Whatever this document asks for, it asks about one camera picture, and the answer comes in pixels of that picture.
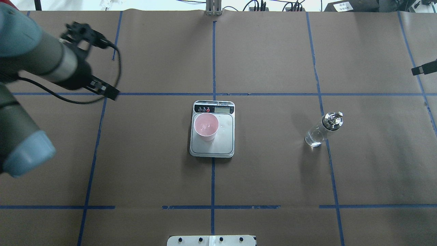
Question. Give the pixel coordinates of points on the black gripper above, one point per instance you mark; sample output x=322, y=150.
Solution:
x=82, y=72

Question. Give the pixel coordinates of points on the glass sauce dispenser bottle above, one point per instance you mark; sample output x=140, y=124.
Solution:
x=326, y=126

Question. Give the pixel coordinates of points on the pink paper cup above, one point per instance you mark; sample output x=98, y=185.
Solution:
x=206, y=126

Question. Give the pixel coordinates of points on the aluminium frame post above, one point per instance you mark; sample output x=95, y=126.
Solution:
x=214, y=7

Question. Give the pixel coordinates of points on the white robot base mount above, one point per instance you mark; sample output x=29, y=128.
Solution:
x=212, y=240

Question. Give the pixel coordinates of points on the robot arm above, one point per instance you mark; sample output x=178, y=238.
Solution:
x=58, y=66

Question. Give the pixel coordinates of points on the silver digital kitchen scale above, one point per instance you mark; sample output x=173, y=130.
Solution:
x=223, y=145

